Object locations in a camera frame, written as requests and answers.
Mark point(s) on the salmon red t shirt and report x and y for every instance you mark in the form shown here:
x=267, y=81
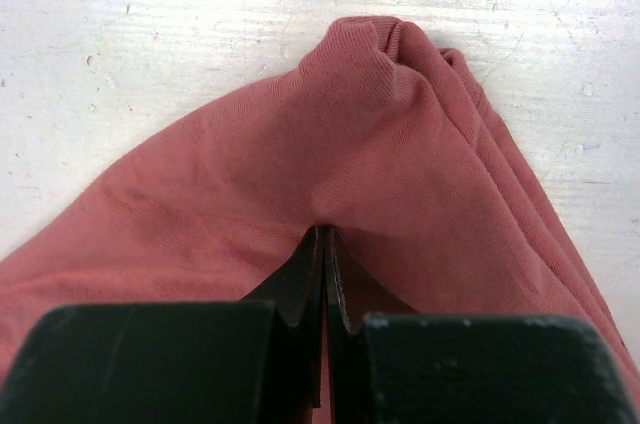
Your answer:
x=376, y=134

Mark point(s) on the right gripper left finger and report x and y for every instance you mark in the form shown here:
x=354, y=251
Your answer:
x=256, y=360

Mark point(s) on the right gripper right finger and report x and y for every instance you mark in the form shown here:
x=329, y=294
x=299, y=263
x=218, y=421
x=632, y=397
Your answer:
x=391, y=364

